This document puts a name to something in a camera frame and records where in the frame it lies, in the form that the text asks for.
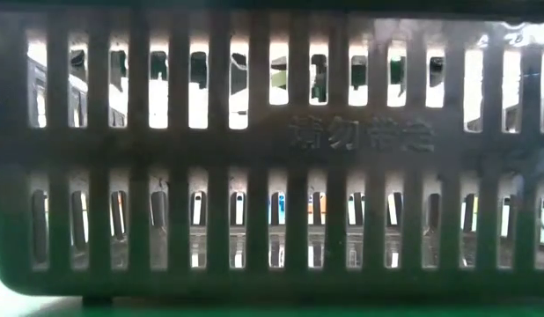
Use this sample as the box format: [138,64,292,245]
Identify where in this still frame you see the black slotted plastic basket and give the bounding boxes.
[0,0,544,309]

